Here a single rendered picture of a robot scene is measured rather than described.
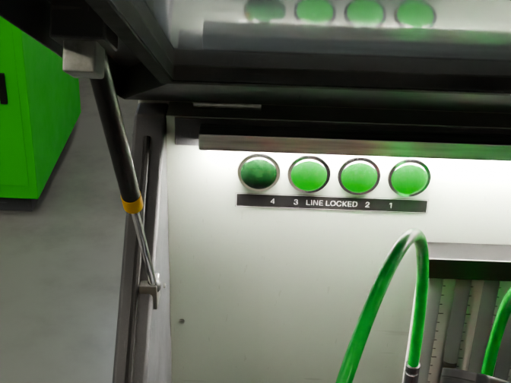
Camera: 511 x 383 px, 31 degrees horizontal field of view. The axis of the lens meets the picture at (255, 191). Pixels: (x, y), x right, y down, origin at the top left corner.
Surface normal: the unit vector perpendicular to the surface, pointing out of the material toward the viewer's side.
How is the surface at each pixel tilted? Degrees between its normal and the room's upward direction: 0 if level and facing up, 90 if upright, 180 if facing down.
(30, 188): 90
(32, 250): 0
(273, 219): 90
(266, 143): 90
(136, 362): 43
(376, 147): 90
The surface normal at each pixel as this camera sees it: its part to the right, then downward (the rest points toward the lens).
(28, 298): 0.03, -0.87
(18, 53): -0.04, 0.50
